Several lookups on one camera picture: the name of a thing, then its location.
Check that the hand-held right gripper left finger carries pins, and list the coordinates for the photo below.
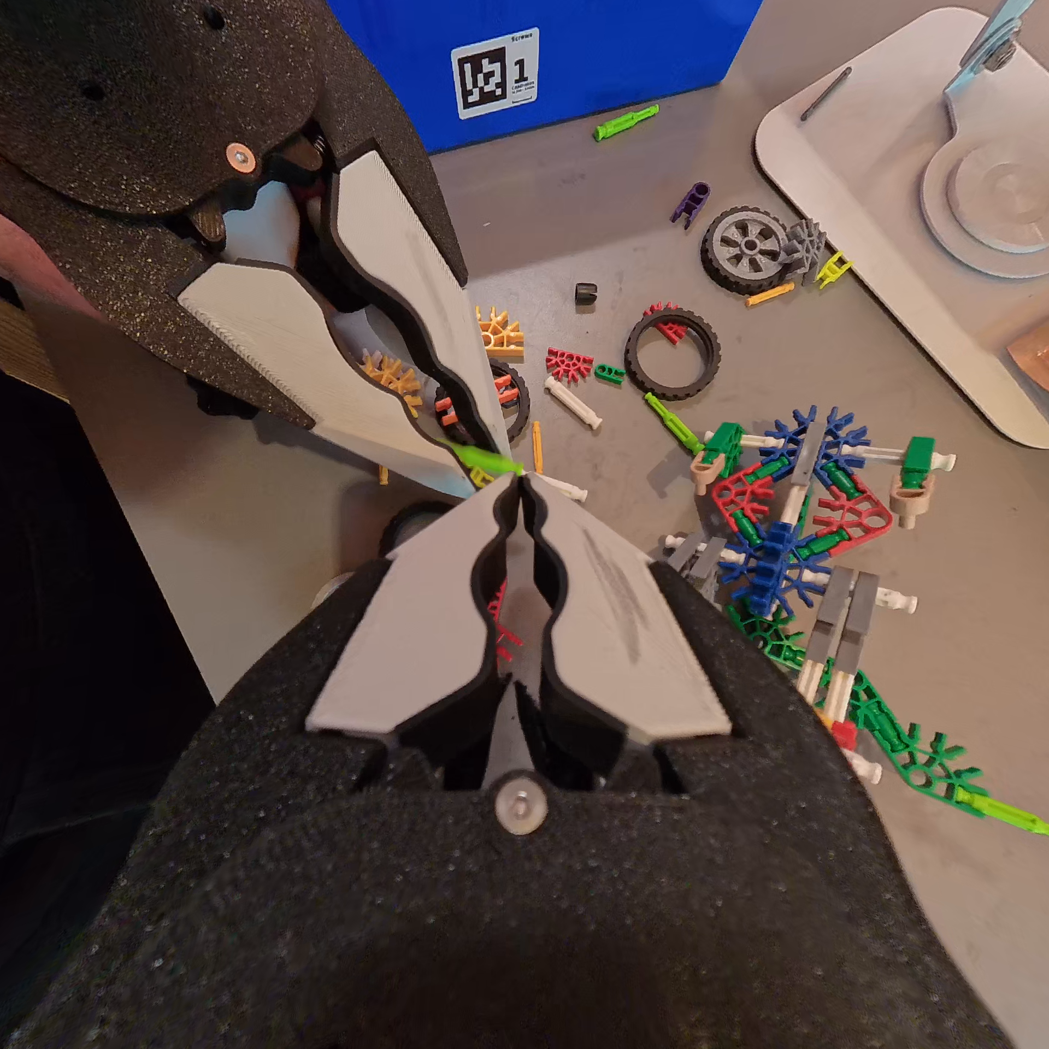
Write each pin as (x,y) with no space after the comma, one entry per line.
(401,647)

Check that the grey spoked wheel with tyre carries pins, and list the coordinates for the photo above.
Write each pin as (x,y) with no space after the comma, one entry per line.
(744,250)

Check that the light green rod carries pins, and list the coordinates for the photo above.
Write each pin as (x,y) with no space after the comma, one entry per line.
(625,123)
(483,459)
(672,422)

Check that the blue bin with square tag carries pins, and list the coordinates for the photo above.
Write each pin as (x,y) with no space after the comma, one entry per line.
(615,49)

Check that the white rod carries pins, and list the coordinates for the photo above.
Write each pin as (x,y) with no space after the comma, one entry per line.
(572,401)
(565,489)

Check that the purple connector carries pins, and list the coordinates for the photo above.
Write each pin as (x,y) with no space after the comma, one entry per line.
(691,205)

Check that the yellow-green connector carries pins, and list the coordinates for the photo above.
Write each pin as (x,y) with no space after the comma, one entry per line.
(834,270)

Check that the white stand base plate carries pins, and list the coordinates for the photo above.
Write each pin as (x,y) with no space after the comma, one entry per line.
(860,205)

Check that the orange sun connector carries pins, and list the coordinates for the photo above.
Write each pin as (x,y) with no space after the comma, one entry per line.
(393,381)

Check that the small black spacer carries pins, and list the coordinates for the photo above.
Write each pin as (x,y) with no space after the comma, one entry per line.
(585,294)

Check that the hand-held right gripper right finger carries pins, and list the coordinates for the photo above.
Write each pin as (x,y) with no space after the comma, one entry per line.
(631,647)

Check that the small red connector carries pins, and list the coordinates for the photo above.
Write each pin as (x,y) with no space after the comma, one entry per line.
(668,325)

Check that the yellow sun connector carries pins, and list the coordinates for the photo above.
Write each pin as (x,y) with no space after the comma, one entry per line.
(501,334)

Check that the black tyre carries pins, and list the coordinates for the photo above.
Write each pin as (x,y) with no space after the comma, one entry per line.
(635,360)
(522,401)
(401,524)

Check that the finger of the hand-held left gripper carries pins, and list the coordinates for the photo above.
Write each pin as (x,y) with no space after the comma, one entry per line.
(287,328)
(401,246)

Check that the grey connector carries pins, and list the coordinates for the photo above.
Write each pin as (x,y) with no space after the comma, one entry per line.
(805,246)

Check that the multicolour construction toy model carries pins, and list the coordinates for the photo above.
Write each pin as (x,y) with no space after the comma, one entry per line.
(778,565)

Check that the person's left hand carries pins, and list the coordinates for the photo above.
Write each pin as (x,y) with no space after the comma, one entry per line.
(37,266)

